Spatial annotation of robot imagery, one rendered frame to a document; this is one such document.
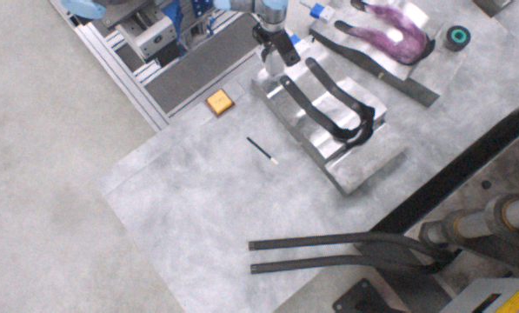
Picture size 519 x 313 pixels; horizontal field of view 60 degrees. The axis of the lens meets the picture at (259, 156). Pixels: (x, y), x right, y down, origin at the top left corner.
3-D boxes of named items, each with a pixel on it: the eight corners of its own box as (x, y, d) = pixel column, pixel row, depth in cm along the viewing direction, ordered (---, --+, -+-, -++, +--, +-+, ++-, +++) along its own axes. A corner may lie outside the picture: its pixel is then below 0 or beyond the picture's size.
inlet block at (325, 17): (295, 10, 163) (296, 2, 158) (302, 0, 165) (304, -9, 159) (325, 29, 162) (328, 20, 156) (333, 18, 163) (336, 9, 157)
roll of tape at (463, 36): (462, 29, 152) (468, 23, 149) (469, 50, 150) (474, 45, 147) (440, 31, 152) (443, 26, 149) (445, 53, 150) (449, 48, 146)
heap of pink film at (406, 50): (342, 36, 157) (347, 24, 150) (369, -1, 161) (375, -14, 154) (407, 75, 153) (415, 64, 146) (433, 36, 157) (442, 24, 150)
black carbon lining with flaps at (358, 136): (276, 83, 152) (277, 69, 143) (312, 56, 154) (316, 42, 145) (343, 160, 145) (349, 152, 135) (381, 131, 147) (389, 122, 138)
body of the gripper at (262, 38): (270, 24, 140) (272, 2, 128) (288, 43, 138) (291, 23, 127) (251, 38, 139) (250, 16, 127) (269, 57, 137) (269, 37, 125)
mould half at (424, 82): (308, 36, 164) (311, 18, 153) (345, -16, 169) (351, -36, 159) (428, 108, 157) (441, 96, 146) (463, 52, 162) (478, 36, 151)
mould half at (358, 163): (251, 88, 159) (250, 71, 146) (308, 47, 163) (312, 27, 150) (344, 197, 148) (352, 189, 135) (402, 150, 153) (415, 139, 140)
